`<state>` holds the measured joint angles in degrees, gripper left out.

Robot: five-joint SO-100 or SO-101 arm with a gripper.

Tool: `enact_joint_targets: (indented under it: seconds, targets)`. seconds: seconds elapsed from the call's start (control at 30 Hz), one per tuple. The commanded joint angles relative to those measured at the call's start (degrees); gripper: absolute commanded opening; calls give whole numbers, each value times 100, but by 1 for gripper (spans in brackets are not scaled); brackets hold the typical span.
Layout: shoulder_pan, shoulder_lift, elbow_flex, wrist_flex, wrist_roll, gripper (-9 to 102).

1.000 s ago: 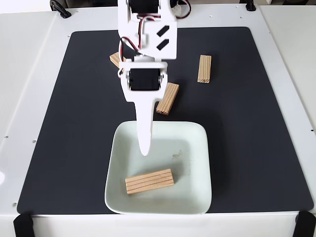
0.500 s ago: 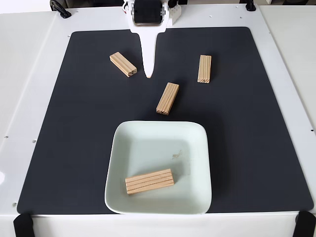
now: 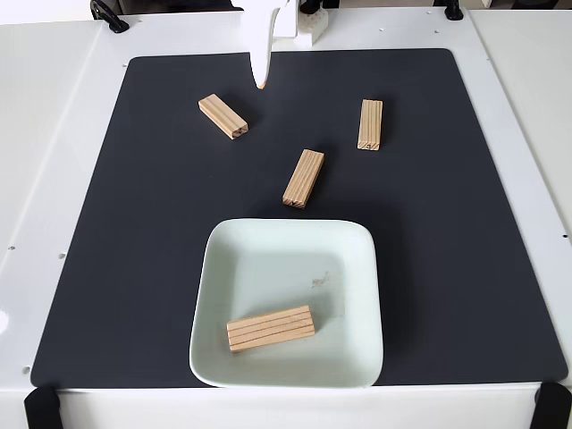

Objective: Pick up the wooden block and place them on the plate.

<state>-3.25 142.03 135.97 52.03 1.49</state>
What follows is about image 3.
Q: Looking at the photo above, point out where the grooved wooden block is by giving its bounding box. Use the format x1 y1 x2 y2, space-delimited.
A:
282 148 326 210
225 305 316 354
198 93 249 141

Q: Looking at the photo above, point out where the wooden block printed three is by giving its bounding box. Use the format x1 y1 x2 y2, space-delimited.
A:
357 98 384 152

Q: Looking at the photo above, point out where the pale green square plate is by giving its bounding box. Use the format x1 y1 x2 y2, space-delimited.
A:
188 217 385 389

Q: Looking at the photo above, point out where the black rubber mat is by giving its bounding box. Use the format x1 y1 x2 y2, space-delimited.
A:
29 47 569 389

